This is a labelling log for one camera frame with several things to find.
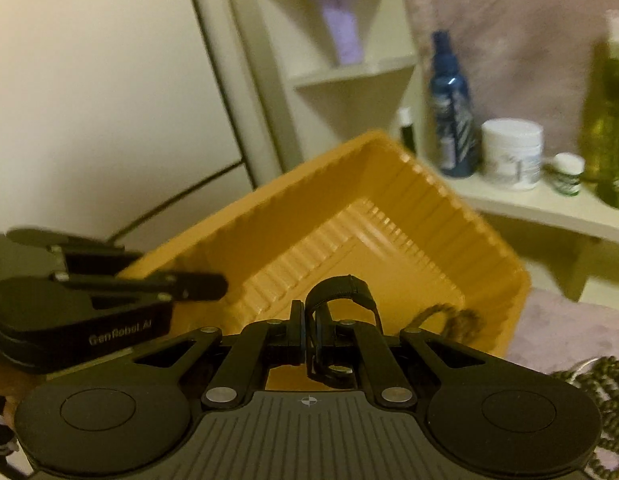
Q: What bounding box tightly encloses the green olive spray bottle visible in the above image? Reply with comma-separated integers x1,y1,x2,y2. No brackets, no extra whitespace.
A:
582,10,619,209

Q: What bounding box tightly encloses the cream corner shelf unit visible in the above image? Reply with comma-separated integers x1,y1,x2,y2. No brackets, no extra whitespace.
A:
218,0,619,306

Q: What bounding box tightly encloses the white cream jar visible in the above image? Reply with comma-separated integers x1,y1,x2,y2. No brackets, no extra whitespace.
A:
481,118,544,191

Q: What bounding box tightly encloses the mauve fleece mat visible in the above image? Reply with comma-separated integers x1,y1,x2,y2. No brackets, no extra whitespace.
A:
506,290,619,479

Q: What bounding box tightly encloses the dark blue spray bottle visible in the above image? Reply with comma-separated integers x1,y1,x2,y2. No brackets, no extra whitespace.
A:
430,29,479,179

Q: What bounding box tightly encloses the lilac cosmetic tube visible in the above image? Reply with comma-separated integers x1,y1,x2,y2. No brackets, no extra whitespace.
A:
317,0,365,65

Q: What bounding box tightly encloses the small green label jar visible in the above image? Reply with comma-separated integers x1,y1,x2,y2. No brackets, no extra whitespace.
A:
550,153,585,196

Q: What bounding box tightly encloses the small dark bead bracelet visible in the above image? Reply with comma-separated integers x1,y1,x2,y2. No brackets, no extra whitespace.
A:
411,303,487,346

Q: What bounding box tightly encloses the mauve towel on headboard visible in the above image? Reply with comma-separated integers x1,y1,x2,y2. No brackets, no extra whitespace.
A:
404,0,619,153

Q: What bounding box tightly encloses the orange plastic tray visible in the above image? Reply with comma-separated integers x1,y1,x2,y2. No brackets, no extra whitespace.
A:
124,132,530,356

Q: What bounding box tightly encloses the black strap wristwatch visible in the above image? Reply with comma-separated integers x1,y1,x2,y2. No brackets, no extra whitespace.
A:
304,274,384,390

